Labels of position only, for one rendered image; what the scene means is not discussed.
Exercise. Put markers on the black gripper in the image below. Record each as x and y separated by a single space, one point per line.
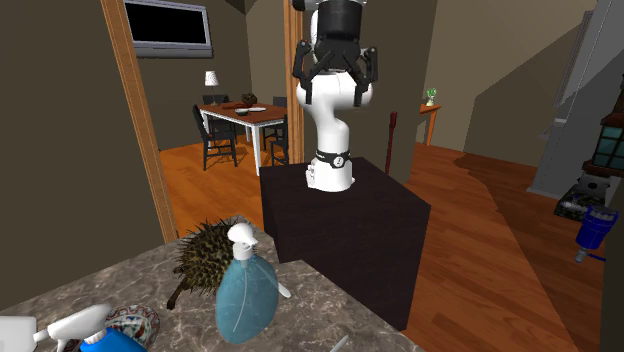
339 29

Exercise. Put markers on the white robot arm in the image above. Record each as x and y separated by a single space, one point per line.
330 122

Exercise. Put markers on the wooden dining table, white legs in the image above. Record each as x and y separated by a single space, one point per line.
263 117

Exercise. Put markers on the dark red pole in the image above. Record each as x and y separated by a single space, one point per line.
391 141

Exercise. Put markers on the black dining chair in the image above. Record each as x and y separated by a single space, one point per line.
214 139
280 144

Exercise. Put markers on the orange side table with plant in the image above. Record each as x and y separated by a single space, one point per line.
431 109

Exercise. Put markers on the white table lamp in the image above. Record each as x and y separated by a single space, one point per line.
211 79

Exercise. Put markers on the dark robot stand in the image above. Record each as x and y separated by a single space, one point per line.
351 229

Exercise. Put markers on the brown spiky ball with stem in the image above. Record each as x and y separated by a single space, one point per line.
204 258

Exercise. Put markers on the pale blue spray bottle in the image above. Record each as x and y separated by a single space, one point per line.
246 297

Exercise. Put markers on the white utensil tip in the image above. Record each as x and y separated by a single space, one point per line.
340 344

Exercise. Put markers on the brown lantern with teal panes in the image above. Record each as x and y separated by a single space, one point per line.
607 146

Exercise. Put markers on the blue canister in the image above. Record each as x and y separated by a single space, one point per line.
596 226

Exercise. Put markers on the red and green patterned bowl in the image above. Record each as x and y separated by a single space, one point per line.
141 324

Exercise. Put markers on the bright blue spray bottle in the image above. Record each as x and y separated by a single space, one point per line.
92 324

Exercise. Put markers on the white box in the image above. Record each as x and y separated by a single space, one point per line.
17 334

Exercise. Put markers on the wall television with grey frame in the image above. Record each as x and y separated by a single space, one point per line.
168 22

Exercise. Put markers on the wooden door frame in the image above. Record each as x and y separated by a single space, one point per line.
139 117

